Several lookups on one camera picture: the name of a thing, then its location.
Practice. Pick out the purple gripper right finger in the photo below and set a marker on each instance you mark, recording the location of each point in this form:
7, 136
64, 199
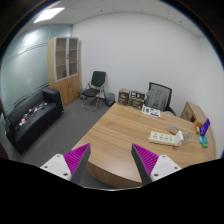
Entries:
152, 167

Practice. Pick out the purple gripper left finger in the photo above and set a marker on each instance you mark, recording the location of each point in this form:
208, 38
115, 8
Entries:
70, 166

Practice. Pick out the white charger plug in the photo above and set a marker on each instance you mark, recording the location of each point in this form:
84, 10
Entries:
178, 138

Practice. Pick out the white power strip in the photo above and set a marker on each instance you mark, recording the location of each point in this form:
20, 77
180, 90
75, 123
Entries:
161, 138

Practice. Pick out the wooden office desk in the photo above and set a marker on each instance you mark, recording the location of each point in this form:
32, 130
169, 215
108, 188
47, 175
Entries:
112, 137

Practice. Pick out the white leaflet on desk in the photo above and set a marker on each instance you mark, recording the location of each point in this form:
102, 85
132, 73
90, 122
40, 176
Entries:
150, 111

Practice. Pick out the teal small object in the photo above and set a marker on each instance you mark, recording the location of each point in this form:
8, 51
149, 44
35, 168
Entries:
203, 140

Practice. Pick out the brown cardboard box right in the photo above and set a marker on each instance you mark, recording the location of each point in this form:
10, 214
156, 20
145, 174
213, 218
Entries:
136, 99

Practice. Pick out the brown cardboard box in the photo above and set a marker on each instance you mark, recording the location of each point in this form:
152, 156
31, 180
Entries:
123, 96
136, 99

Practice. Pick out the black leather sofa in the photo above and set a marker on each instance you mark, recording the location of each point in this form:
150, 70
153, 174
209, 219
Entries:
32, 117

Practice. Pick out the black folding chair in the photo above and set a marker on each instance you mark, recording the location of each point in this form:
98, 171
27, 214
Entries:
94, 88

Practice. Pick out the black mesh office chair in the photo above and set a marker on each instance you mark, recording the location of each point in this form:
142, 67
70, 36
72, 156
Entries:
159, 97

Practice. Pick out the wooden side cabinet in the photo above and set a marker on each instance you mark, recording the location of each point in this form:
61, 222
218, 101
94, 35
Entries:
194, 114

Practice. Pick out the brown cardboard box left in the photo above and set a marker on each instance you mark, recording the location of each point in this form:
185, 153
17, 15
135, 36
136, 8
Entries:
123, 96

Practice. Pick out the grey waste bin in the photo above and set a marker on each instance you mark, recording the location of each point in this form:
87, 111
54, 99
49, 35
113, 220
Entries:
109, 99

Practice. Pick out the wooden glass-door cabinet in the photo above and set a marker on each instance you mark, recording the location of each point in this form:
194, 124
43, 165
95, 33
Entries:
63, 67

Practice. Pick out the ceiling light panel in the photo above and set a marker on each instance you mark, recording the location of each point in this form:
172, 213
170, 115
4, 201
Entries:
48, 14

